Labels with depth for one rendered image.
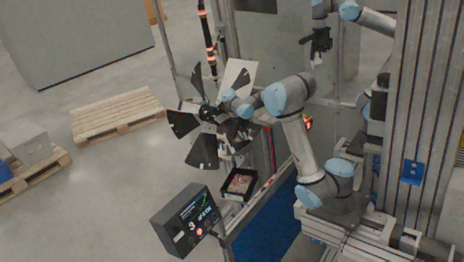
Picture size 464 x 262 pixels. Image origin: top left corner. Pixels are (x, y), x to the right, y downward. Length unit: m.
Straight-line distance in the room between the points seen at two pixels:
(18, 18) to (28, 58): 0.67
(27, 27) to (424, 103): 6.49
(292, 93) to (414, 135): 0.49
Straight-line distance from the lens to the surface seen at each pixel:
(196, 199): 1.43
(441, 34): 1.27
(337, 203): 1.54
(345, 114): 2.48
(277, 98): 1.23
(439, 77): 1.32
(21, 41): 7.05
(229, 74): 2.39
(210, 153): 2.10
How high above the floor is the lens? 2.20
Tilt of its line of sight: 33 degrees down
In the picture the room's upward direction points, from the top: 11 degrees counter-clockwise
